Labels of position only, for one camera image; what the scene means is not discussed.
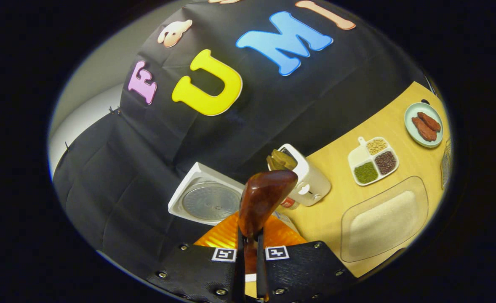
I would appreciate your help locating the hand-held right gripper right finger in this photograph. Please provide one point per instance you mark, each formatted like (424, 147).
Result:
(302, 273)

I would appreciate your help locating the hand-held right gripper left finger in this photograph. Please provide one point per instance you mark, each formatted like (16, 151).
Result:
(201, 273)

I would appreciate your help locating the white rice cooker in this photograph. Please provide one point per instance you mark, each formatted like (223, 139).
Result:
(206, 202)

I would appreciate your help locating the brown wooden spoon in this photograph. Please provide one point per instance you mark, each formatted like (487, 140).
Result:
(265, 193)

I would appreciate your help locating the clear plastic bottle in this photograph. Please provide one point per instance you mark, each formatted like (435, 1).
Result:
(289, 203)

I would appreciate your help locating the white toaster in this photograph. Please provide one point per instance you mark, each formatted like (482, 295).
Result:
(311, 181)

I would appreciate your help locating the brown toast slice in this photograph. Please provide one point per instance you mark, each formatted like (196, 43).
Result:
(286, 159)
(275, 163)

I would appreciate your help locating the white divided bean dish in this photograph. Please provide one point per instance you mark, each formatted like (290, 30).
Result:
(374, 162)

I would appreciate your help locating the black backdrop cloth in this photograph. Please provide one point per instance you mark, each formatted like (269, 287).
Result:
(147, 147)

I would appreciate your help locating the pale green plate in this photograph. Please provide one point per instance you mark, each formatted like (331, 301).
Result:
(412, 130)

